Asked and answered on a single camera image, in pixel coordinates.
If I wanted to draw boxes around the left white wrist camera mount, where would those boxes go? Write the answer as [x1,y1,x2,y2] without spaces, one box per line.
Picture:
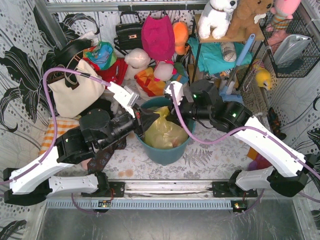
[107,82,140,118]

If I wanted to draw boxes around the teal plastic trash bin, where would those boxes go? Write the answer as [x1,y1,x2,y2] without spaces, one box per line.
[136,96,191,166]

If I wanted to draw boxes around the blue lint roller mop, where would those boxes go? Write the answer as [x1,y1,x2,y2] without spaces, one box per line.
[219,33,256,105]

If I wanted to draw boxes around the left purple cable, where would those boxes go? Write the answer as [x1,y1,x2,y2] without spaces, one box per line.
[0,67,112,186]

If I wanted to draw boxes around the pink plush toy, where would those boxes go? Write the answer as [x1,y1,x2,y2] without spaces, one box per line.
[266,0,301,32]

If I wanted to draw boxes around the yellow plush duck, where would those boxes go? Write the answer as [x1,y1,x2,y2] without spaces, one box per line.
[251,58,272,91]

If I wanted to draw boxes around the yellow translucent trash bag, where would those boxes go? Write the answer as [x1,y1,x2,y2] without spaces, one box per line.
[143,106,189,150]

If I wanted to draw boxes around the purple cable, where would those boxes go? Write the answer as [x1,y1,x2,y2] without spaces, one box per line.
[169,84,320,201]
[0,67,112,186]

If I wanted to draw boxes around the grey patterned rolled cloth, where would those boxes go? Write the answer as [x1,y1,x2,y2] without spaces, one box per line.
[220,42,237,63]

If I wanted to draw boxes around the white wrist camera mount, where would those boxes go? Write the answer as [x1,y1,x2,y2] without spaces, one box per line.
[164,81,184,106]
[107,82,140,118]

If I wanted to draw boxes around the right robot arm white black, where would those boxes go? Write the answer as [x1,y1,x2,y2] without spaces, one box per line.
[164,79,320,198]

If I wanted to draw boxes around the orange white checkered towel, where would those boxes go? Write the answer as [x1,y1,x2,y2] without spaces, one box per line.
[39,116,79,156]

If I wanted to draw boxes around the white plush dog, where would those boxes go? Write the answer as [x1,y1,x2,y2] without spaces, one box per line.
[198,0,238,40]

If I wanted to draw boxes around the dark patterned cloth right side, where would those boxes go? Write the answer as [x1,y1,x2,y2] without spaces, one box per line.
[267,107,287,141]

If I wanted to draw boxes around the magenta knitted bag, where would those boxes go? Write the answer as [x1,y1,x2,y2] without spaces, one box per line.
[141,15,175,61]

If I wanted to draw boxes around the colorful rainbow cloth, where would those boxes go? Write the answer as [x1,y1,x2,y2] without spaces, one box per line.
[82,41,117,71]

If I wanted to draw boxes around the dark floral necktie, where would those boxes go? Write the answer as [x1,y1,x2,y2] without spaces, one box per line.
[86,137,127,174]

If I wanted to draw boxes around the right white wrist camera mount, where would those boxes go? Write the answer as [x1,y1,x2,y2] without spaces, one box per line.
[164,81,184,106]

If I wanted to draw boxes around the brown teddy bear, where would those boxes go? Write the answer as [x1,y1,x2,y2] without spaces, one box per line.
[225,0,274,39]

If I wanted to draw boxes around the silver foil pouch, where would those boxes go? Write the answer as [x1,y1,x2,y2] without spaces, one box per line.
[273,34,312,65]

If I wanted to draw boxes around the black leather handbag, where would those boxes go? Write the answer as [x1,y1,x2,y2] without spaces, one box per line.
[114,11,144,51]

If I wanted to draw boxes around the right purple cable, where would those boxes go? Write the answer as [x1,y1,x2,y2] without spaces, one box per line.
[169,84,320,201]

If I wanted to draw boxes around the orange striped cloth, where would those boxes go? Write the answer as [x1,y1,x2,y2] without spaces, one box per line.
[134,66,190,97]

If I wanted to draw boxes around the pink round plush head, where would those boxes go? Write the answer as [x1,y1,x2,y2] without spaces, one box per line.
[153,60,177,82]

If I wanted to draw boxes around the cream canvas tote bag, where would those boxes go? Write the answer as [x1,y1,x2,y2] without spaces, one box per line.
[47,60,105,118]

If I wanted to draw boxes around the white plush bear red clothes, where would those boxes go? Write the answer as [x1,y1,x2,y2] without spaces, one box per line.
[96,48,151,85]

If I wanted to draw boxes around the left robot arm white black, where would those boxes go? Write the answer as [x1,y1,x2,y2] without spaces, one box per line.
[3,107,160,206]

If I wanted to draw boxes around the black metal shelf rack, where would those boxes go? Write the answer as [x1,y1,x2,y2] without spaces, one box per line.
[188,14,249,84]

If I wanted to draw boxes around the aluminium rail base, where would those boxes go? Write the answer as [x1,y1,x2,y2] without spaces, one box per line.
[46,180,258,214]

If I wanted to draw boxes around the purple orange sock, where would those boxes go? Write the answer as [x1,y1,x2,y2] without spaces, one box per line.
[247,147,272,171]

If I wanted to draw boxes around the black wire basket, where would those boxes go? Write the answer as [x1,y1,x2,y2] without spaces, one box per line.
[260,12,320,78]

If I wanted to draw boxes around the orange plush toy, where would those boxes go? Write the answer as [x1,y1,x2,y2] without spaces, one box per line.
[172,21,189,55]

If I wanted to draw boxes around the teal folded cloth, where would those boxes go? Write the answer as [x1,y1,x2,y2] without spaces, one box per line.
[187,37,253,75]

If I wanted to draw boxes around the black round hat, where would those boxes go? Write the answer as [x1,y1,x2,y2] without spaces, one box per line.
[54,39,92,67]

